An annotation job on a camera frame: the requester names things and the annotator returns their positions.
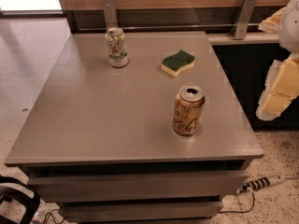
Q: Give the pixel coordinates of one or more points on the white power strip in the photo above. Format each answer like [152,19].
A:
[260,183]

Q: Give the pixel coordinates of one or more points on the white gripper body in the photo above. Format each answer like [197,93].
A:
[290,25]

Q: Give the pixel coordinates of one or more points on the right metal wall bracket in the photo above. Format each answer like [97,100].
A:
[240,27]

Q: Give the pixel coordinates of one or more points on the black chair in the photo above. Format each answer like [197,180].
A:
[9,194]

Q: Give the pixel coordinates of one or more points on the white green 7up can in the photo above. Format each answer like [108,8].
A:
[117,51]

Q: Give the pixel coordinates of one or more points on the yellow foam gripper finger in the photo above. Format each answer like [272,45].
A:
[281,88]
[272,23]

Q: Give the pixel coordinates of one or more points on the metal wall bracket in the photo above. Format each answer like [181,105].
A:
[240,27]
[110,13]

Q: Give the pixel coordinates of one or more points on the left metal wall bracket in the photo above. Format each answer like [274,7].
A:
[110,13]

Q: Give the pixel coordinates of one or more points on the green yellow sponge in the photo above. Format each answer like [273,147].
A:
[177,63]

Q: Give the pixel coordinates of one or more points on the grey drawer cabinet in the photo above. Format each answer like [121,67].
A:
[99,141]

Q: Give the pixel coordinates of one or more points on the gold orange soda can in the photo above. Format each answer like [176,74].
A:
[188,109]

